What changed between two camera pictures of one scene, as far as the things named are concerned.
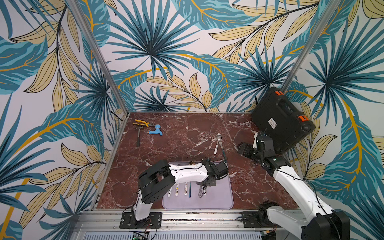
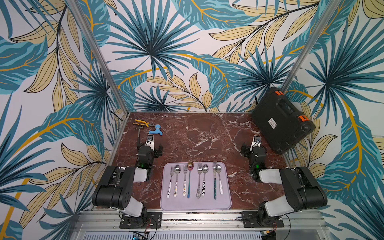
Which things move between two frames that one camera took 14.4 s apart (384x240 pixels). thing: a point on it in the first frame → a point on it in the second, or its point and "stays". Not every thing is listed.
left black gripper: x=213 y=183 → x=158 y=151
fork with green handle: x=219 y=138 → x=214 y=168
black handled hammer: x=138 y=144 stays
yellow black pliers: x=147 y=124 stays
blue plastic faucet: x=157 y=131 stays
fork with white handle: x=186 y=189 stays
